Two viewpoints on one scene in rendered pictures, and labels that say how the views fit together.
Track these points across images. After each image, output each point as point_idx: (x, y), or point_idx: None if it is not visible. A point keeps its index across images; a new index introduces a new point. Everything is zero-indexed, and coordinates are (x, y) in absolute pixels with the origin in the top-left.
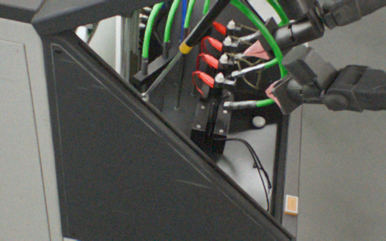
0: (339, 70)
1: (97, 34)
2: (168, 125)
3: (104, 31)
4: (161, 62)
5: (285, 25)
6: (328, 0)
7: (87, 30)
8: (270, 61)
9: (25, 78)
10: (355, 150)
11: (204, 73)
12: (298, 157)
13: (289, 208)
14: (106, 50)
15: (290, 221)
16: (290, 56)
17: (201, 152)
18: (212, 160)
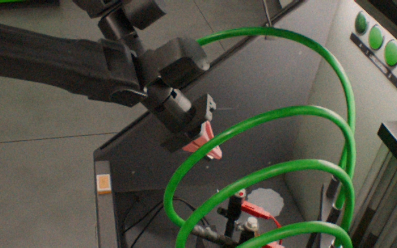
0: (105, 5)
1: (364, 65)
2: (241, 41)
3: (373, 95)
4: (326, 218)
5: (181, 93)
6: (133, 71)
7: (355, 18)
8: (184, 222)
9: None
10: None
11: (264, 214)
12: (101, 245)
13: (105, 176)
14: (366, 126)
15: (102, 172)
16: (161, 2)
17: (205, 73)
18: (194, 83)
